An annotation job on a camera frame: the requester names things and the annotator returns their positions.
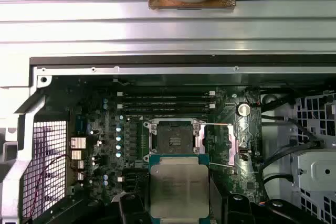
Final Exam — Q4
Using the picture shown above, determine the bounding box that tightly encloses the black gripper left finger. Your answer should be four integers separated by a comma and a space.
86, 191, 152, 224

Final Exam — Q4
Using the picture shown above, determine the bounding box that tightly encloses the black RAM slot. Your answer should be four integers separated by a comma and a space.
122, 108, 211, 115
117, 102, 217, 109
122, 96, 211, 102
117, 90, 217, 97

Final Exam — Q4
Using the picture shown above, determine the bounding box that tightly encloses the black connector with wires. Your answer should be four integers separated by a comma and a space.
244, 87, 262, 108

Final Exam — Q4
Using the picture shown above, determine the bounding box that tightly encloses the red fan wire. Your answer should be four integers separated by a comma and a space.
27, 154, 80, 219

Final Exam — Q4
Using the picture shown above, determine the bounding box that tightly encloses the black PC case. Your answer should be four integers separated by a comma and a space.
0, 56, 336, 224

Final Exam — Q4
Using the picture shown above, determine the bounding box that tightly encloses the green motherboard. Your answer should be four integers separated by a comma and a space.
34, 76, 263, 224

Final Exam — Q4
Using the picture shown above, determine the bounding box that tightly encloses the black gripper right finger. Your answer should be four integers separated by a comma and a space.
209, 191, 300, 224

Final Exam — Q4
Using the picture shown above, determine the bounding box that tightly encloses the silver coin battery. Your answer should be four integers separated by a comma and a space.
237, 102, 250, 116

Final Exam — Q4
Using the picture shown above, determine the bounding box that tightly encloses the silver CPU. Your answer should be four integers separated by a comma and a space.
149, 154, 211, 221

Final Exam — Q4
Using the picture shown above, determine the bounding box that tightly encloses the metal disk bay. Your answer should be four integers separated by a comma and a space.
288, 87, 336, 224

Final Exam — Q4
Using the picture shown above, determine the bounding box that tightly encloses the black cable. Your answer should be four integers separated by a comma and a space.
261, 140, 323, 172
262, 173, 293, 192

